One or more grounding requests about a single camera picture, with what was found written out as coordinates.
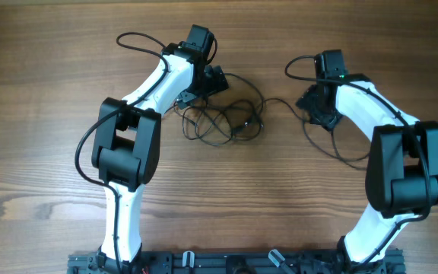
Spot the long thin black cable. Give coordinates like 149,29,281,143
262,97,372,171

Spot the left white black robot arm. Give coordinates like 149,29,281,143
91,25,228,273

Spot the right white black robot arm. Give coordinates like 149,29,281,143
296,49,438,273

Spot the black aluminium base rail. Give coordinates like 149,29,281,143
67,249,406,274

